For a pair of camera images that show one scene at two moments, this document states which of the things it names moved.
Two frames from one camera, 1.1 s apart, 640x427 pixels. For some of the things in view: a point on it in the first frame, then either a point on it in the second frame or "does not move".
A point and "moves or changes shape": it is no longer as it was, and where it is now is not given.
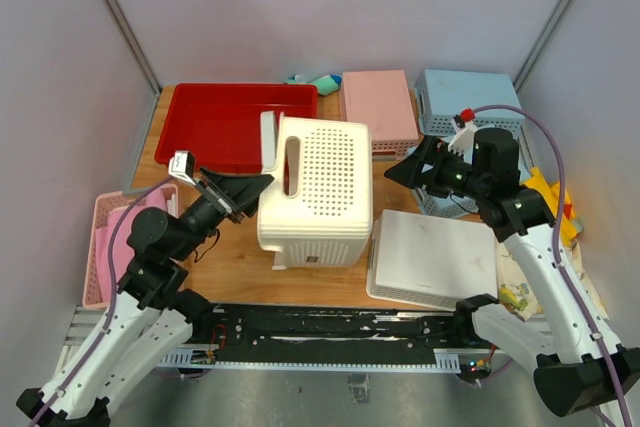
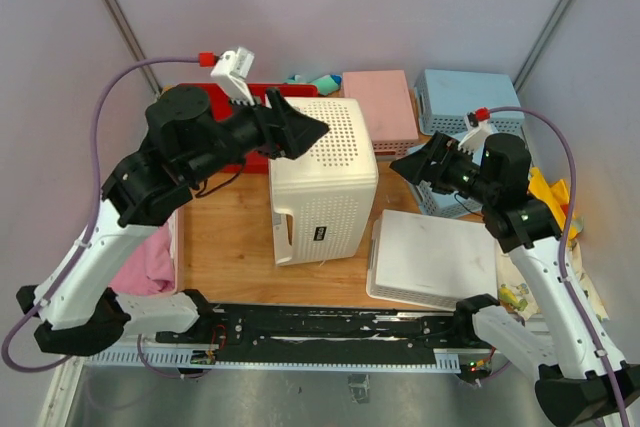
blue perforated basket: [455, 205] does not move
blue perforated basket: [442, 94] does not move
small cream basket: [430, 261] does not move
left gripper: [233, 193] to [295, 133]
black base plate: [333, 333] does not move
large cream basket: [318, 206] moves or changes shape
